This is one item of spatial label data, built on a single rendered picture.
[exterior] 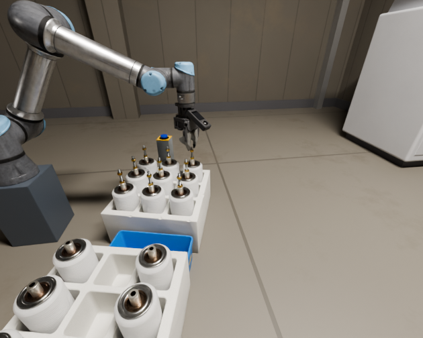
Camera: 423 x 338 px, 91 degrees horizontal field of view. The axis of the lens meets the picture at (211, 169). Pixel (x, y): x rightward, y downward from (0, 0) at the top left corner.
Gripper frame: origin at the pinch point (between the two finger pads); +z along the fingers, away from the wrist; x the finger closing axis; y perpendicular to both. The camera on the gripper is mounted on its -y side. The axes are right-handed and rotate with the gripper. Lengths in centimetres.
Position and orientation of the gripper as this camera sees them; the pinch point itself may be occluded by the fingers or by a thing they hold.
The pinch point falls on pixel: (192, 147)
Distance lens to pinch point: 97.7
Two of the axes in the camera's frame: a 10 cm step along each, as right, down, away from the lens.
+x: -5.7, 4.1, -7.1
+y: -8.2, -2.8, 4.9
